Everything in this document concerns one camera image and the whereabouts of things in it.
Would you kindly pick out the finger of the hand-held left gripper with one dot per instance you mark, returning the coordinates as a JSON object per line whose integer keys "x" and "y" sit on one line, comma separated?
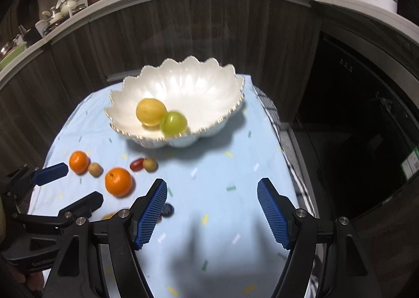
{"x": 52, "y": 173}
{"x": 88, "y": 201}

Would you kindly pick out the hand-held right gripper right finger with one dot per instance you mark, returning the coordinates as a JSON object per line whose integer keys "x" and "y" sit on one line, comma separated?
{"x": 271, "y": 212}

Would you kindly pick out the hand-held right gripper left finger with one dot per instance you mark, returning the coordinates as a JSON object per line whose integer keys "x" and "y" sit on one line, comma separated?
{"x": 150, "y": 212}

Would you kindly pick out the dark blueberry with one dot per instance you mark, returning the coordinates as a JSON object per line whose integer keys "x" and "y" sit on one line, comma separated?
{"x": 169, "y": 209}

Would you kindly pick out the small orange mandarin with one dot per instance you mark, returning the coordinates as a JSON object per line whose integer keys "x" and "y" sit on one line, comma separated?
{"x": 79, "y": 162}

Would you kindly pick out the brown longan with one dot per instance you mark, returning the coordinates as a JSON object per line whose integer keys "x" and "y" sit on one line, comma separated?
{"x": 95, "y": 170}
{"x": 150, "y": 165}

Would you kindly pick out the large orange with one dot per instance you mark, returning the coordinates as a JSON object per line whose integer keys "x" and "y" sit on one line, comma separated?
{"x": 118, "y": 182}

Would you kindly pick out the green plum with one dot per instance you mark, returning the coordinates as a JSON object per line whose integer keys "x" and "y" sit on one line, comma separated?
{"x": 173, "y": 124}

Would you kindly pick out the yellow lemon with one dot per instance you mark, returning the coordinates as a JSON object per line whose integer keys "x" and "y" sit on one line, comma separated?
{"x": 149, "y": 111}

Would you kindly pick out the white scalloped ceramic bowl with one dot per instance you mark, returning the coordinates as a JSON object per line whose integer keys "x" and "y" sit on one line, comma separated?
{"x": 196, "y": 88}

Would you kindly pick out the person's left hand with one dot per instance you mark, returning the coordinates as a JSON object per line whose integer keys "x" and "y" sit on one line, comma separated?
{"x": 34, "y": 281}

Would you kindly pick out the light blue patterned tablecloth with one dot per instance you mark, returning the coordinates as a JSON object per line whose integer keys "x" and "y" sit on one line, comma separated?
{"x": 212, "y": 170}

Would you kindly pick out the green basin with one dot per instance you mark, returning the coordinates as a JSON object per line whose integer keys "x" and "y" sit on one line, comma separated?
{"x": 11, "y": 55}

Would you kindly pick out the black built-in oven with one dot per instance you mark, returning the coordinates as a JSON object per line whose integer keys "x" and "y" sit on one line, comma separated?
{"x": 360, "y": 121}

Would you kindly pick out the black knife block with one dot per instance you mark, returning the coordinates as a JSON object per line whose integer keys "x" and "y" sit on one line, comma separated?
{"x": 32, "y": 35}

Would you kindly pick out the white teapot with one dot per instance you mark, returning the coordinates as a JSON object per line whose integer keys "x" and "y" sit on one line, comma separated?
{"x": 68, "y": 7}

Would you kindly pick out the dark wood kitchen cabinet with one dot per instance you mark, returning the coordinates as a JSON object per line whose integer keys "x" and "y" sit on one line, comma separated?
{"x": 163, "y": 22}

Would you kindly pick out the white rectangular container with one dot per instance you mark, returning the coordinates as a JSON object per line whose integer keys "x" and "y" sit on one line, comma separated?
{"x": 376, "y": 0}

